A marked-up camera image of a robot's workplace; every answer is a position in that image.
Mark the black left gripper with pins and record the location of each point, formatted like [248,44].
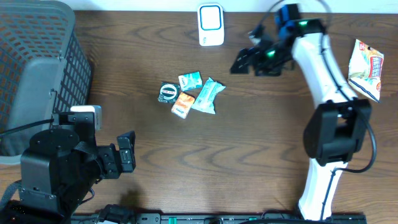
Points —
[128,157]

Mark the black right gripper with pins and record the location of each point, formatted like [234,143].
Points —
[252,53]

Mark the small teal candy box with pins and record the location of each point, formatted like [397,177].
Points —
[190,81]

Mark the teal white snack packet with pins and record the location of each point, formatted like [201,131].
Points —
[205,99]

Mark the small orange candy box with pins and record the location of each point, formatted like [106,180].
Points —
[182,105]

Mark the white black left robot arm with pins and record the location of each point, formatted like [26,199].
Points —
[59,168]

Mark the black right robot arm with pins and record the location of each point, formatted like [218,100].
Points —
[338,138]

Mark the white barcode scanner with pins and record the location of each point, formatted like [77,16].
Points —
[210,24]

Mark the dark grey plastic basket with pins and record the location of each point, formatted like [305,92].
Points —
[44,70]

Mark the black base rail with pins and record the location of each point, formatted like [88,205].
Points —
[271,217]

